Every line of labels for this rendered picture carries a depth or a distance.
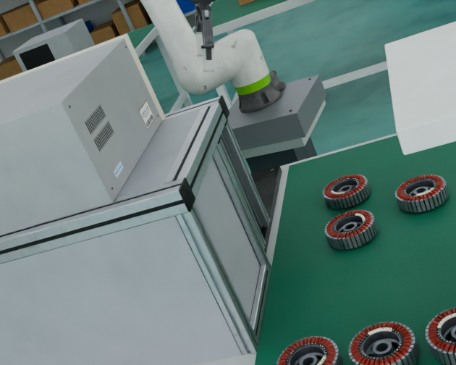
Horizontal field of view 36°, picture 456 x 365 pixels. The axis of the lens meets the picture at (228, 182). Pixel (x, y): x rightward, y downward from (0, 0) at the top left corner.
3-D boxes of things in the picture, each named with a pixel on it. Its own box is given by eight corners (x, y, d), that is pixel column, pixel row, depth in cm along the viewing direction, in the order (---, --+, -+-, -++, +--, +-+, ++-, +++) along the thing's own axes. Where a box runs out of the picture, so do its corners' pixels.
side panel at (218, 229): (259, 270, 156) (204, 146, 144) (271, 266, 155) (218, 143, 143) (242, 355, 132) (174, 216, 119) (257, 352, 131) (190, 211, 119)
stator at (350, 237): (342, 258, 147) (337, 243, 146) (321, 238, 158) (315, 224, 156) (387, 233, 149) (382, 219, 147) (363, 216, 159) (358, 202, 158)
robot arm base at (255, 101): (262, 84, 251) (255, 69, 248) (298, 75, 243) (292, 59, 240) (233, 116, 231) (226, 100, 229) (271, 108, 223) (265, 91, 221)
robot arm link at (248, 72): (223, 97, 233) (200, 45, 226) (260, 76, 238) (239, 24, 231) (240, 101, 222) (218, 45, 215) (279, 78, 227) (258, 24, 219)
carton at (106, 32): (105, 37, 852) (99, 24, 845) (125, 29, 844) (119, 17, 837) (95, 46, 817) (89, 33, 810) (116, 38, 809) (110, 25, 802)
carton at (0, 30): (-6, 35, 875) (-15, 19, 866) (21, 24, 861) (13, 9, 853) (-22, 45, 840) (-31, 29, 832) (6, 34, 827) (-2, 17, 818)
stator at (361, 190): (342, 184, 176) (338, 171, 175) (379, 186, 168) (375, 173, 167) (318, 208, 170) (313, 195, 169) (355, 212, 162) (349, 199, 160)
